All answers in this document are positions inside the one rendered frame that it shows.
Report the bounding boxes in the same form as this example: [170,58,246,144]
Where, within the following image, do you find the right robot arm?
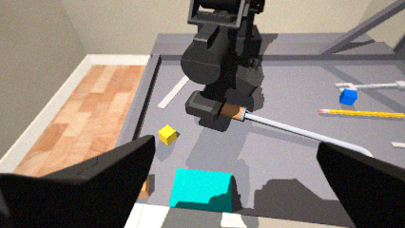
[181,0,265,97]

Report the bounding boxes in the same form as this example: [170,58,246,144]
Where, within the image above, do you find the white flat strip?
[158,76,189,109]

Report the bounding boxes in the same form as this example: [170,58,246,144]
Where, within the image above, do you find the blue cube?
[339,88,357,105]

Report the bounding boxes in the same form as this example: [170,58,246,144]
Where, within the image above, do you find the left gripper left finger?
[0,135,156,228]

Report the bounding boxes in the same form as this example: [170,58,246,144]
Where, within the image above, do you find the grey combination wrench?
[335,81,405,92]

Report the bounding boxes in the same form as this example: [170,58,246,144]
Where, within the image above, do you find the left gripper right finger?
[317,142,405,228]

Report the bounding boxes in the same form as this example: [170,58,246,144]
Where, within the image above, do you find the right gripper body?
[185,51,243,122]

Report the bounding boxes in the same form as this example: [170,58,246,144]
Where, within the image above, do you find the yellow cube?
[159,125,177,145]

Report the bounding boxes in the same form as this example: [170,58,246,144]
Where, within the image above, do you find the tan cardboard-coloured block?
[137,176,149,200]

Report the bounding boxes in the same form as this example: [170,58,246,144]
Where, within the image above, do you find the yellow pencil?
[318,109,405,118]

